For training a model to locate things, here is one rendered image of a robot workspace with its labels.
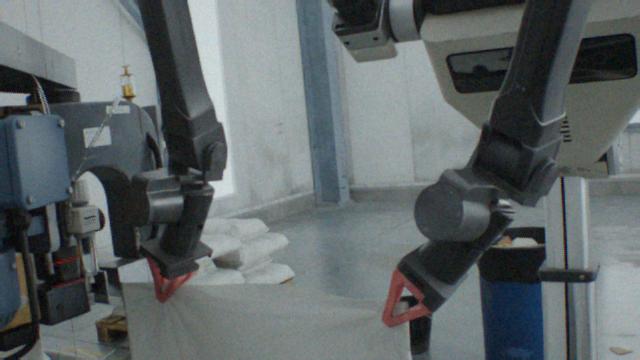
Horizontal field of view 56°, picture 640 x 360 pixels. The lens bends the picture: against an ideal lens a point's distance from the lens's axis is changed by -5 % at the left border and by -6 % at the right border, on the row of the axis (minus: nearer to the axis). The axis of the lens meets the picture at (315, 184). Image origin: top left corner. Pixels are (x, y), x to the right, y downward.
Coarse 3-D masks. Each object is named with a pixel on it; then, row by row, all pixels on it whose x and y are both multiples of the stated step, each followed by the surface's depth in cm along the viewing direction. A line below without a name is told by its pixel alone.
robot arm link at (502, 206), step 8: (496, 200) 66; (504, 200) 67; (496, 208) 64; (504, 208) 66; (512, 208) 67; (496, 216) 65; (504, 216) 65; (512, 216) 66; (488, 224) 65; (496, 224) 65; (504, 224) 66; (488, 232) 66; (496, 232) 66; (480, 240) 66; (488, 240) 67; (480, 248) 67; (488, 248) 68
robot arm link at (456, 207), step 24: (480, 168) 69; (552, 168) 62; (432, 192) 62; (456, 192) 60; (480, 192) 61; (504, 192) 63; (528, 192) 63; (432, 216) 61; (456, 216) 60; (480, 216) 62; (456, 240) 62
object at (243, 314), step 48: (144, 288) 97; (192, 288) 93; (240, 288) 91; (288, 288) 88; (144, 336) 98; (192, 336) 92; (240, 336) 82; (288, 336) 79; (336, 336) 78; (384, 336) 76
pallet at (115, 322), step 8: (288, 280) 461; (104, 320) 395; (112, 320) 394; (120, 320) 396; (96, 328) 397; (104, 328) 394; (112, 328) 393; (120, 328) 386; (104, 336) 395; (112, 336) 397; (120, 336) 404
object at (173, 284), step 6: (150, 258) 92; (150, 264) 92; (156, 264) 92; (150, 270) 93; (156, 270) 93; (156, 276) 93; (180, 276) 90; (186, 276) 91; (156, 282) 94; (174, 282) 90; (180, 282) 92; (156, 288) 94; (168, 288) 92; (174, 288) 92; (156, 294) 95; (162, 294) 94; (168, 294) 93; (162, 300) 94
